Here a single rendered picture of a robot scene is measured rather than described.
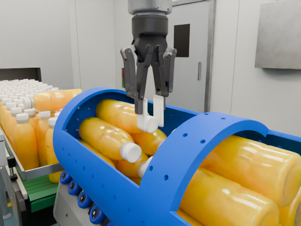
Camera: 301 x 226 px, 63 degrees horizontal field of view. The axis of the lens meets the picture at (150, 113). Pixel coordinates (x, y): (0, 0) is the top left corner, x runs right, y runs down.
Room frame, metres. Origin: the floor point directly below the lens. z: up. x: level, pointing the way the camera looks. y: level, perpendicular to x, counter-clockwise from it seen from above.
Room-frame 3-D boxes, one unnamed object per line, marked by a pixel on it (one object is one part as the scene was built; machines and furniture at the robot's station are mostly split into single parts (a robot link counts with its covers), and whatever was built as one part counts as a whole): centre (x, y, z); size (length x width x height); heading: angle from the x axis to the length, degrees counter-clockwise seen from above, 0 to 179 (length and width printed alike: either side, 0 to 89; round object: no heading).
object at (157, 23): (0.53, 0.00, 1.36); 0.08 x 0.07 x 0.09; 127
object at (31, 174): (0.81, 0.22, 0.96); 0.40 x 0.01 x 0.03; 127
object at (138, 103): (0.51, 0.03, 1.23); 0.03 x 0.01 x 0.05; 127
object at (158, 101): (0.55, -0.02, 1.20); 0.03 x 0.01 x 0.07; 37
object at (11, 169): (0.79, 0.48, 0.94); 0.03 x 0.02 x 0.08; 37
